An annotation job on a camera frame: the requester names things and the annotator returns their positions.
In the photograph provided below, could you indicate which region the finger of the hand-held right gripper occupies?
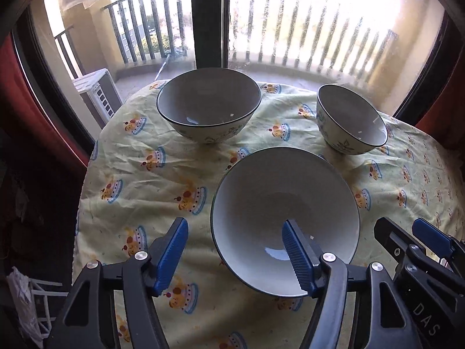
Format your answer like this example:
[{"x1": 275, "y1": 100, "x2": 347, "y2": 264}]
[
  {"x1": 373, "y1": 217, "x2": 455, "y2": 299},
  {"x1": 412, "y1": 218, "x2": 465, "y2": 264}
]

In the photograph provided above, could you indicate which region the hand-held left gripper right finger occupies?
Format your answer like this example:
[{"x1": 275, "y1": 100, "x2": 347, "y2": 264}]
[{"x1": 281, "y1": 219, "x2": 424, "y2": 349}]

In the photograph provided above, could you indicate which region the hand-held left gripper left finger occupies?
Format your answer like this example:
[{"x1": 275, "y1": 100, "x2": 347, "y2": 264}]
[{"x1": 54, "y1": 217, "x2": 189, "y2": 349}]

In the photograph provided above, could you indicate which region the grey floral ceramic bowl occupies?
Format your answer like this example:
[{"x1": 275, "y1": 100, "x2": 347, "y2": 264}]
[
  {"x1": 211, "y1": 147, "x2": 361, "y2": 298},
  {"x1": 316, "y1": 84, "x2": 389, "y2": 155},
  {"x1": 156, "y1": 67, "x2": 262, "y2": 144}
]

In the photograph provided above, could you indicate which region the yellow printed tablecloth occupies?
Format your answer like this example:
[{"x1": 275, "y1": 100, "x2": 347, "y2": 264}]
[{"x1": 73, "y1": 80, "x2": 465, "y2": 349}]

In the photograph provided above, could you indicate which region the red curtain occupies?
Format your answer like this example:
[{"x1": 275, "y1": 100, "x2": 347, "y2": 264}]
[
  {"x1": 414, "y1": 91, "x2": 465, "y2": 149},
  {"x1": 0, "y1": 33, "x2": 93, "y2": 177}
]

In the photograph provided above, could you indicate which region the white plastic bag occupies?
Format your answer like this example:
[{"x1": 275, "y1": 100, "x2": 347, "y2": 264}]
[{"x1": 6, "y1": 266, "x2": 45, "y2": 339}]

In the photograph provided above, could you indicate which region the white air conditioner unit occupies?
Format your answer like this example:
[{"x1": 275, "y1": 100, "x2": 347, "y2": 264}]
[{"x1": 72, "y1": 68, "x2": 123, "y2": 126}]

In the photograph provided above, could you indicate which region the balcony railing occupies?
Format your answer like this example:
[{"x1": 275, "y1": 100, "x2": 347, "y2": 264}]
[{"x1": 54, "y1": 0, "x2": 400, "y2": 77}]

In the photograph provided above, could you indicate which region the white wire rack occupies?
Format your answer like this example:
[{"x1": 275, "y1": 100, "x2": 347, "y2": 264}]
[{"x1": 27, "y1": 278, "x2": 65, "y2": 335}]

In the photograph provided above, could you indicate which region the dark window frame post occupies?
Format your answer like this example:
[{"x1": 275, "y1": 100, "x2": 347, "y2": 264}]
[{"x1": 190, "y1": 0, "x2": 232, "y2": 70}]

